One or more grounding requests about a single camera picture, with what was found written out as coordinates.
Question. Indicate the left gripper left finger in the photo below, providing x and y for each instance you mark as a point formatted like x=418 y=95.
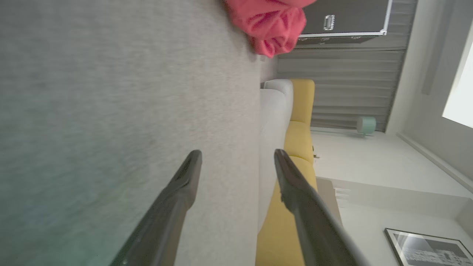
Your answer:
x=166 y=221

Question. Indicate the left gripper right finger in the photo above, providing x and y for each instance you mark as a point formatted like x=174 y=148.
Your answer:
x=310 y=221

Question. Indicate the red white basketball jersey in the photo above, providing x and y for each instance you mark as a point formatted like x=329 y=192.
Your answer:
x=269 y=22

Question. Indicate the yellow sofa backrest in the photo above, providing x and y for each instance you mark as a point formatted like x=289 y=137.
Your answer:
x=301 y=140

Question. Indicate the mint green lamp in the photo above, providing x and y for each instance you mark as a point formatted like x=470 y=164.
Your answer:
x=366 y=125

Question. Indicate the grey sofa seat section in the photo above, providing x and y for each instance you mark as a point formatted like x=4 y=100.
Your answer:
x=275 y=111

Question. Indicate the black framed picture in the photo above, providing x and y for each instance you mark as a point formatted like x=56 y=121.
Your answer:
x=428 y=251

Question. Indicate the grey fabric sofa seat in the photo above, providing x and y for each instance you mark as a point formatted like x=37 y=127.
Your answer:
x=111 y=92

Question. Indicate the grey curtain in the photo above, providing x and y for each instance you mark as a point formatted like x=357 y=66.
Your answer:
x=351 y=81

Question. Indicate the bright window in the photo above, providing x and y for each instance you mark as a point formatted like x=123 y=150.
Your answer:
x=462 y=99

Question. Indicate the black flight case silver edges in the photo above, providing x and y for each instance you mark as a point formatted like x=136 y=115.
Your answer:
x=351 y=14

